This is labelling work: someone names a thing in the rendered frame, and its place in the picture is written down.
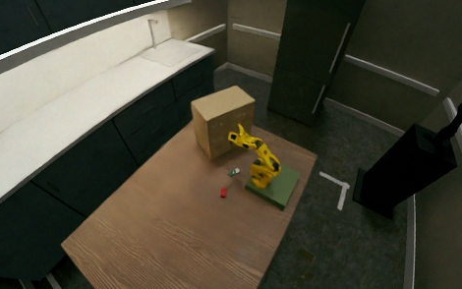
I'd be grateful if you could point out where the tan wooden chest of drawers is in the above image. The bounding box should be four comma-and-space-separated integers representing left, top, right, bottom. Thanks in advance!
191, 86, 256, 160

